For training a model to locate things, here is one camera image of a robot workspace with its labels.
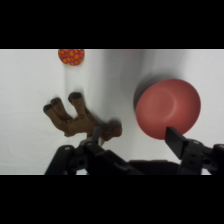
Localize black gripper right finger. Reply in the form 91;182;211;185
165;126;224;176

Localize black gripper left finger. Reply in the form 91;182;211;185
44;126;142;176

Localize red ball with orange spots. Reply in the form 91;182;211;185
58;49;85;67

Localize pink bowl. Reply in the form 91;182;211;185
134;78;202;141

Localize brown plush animal toy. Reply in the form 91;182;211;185
42;92;123;142

